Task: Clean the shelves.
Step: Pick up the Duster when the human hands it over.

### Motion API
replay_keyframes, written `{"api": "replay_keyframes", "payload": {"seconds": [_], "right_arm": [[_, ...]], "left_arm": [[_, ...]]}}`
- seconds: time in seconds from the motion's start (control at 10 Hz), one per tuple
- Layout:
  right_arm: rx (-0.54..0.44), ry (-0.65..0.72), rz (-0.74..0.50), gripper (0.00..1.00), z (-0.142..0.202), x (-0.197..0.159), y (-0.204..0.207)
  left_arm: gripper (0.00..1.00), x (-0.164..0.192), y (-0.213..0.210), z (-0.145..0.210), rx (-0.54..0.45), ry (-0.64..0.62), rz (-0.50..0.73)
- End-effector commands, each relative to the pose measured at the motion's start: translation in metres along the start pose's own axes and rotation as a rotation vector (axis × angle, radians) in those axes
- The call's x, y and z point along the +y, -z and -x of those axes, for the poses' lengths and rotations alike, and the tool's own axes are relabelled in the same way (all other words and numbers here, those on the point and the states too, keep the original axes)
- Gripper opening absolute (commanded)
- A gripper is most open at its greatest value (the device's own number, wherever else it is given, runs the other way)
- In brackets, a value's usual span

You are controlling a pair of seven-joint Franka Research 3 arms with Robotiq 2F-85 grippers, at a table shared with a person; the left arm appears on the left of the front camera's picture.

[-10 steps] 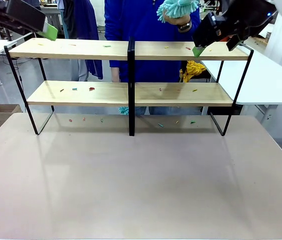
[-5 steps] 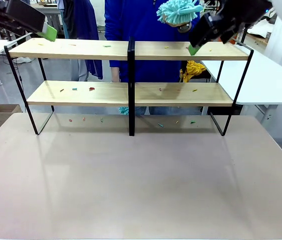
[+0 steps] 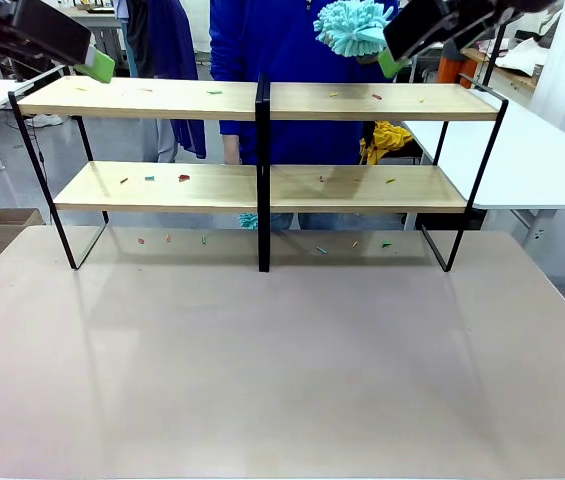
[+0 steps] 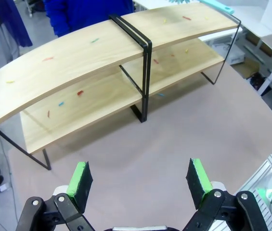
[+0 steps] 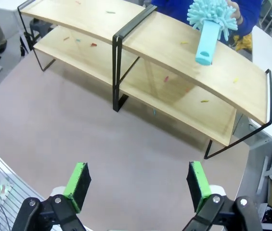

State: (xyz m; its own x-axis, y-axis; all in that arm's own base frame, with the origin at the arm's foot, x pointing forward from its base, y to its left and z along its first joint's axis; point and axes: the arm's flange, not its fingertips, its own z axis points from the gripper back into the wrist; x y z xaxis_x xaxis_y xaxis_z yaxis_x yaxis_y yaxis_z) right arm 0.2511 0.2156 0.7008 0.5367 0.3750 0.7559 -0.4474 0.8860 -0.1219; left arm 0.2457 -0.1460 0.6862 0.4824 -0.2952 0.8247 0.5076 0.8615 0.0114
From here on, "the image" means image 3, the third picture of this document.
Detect gray trousers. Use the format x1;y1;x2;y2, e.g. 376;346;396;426
140;118;179;164

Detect long wooden shelf board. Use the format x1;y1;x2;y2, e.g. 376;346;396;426
15;75;501;123

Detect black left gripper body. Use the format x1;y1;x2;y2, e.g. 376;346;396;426
0;0;94;68

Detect black stand pole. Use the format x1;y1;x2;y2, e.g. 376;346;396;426
481;22;509;87

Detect orange object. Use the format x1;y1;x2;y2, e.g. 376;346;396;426
436;53;464;84

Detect short wooden shelf board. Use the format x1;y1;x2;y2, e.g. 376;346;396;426
53;161;470;216

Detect dark blue long coat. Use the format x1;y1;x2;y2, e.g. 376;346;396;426
145;0;209;160

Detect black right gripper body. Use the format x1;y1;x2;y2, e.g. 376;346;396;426
383;0;519;62

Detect large white table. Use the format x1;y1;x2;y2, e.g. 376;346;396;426
401;98;565;251

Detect brown cardboard box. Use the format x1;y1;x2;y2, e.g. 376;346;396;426
0;207;46;259

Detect person in blue sweater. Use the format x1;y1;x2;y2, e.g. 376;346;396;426
208;0;407;232

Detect two-tier wooden shelf rack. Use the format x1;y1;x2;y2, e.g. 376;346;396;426
7;72;510;274

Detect yellow cloth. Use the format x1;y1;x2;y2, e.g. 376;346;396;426
359;120;414;167

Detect gray desk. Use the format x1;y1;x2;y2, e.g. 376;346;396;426
64;7;124;69

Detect person's right forearm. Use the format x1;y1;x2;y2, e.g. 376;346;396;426
223;132;243;167

